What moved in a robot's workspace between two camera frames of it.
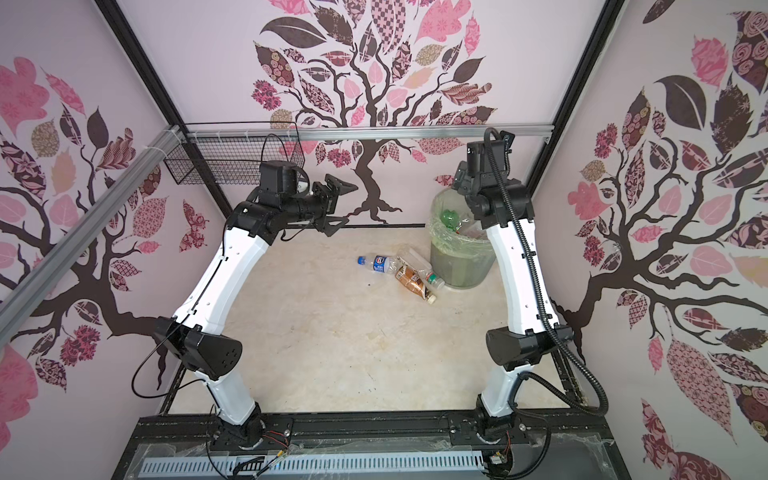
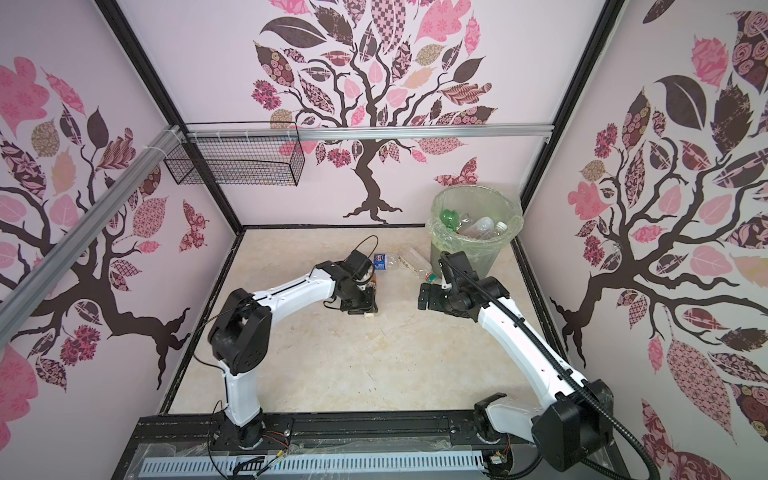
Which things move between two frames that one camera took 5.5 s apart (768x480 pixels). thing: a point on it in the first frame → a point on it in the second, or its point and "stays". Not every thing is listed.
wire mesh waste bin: [461, 250] stays
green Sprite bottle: [451, 219] stays
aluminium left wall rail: [59, 258] stays
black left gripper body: [310, 206] → [357, 300]
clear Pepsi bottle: [382, 264] stays
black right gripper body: [458, 177] → [449, 302]
